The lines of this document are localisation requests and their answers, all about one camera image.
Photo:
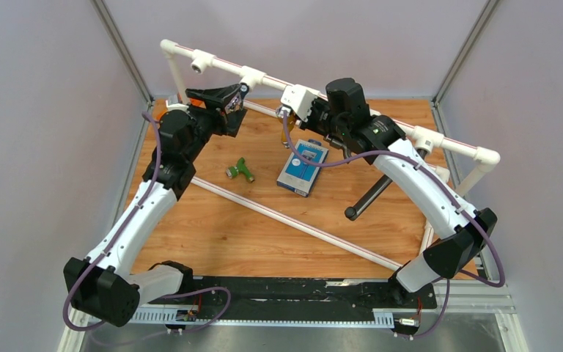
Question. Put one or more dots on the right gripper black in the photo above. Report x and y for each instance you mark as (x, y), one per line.
(317, 103)

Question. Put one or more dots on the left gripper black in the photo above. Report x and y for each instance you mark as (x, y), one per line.
(215, 100)

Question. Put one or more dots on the chrome metal faucet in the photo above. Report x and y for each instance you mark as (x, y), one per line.
(236, 102)

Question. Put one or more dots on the green plastic faucet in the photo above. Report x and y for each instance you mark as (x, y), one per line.
(240, 168)

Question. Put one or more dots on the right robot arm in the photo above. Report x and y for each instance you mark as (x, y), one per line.
(345, 116)

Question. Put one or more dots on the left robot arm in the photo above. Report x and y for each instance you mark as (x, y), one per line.
(102, 284)

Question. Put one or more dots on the dark grey short faucet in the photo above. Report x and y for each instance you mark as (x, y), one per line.
(339, 143)

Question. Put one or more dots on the blue razor box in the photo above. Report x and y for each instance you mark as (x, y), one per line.
(297, 176)

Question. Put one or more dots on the dark grey long faucet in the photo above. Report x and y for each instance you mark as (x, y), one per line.
(353, 212)

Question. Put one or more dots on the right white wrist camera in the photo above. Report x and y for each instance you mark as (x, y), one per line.
(297, 99)

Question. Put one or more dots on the white PVC pipe frame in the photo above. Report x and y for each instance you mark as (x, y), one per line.
(486, 159)

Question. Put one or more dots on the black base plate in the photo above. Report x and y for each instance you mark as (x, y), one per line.
(298, 299)

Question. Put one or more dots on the aluminium frame rail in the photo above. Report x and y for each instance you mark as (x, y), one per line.
(453, 297)

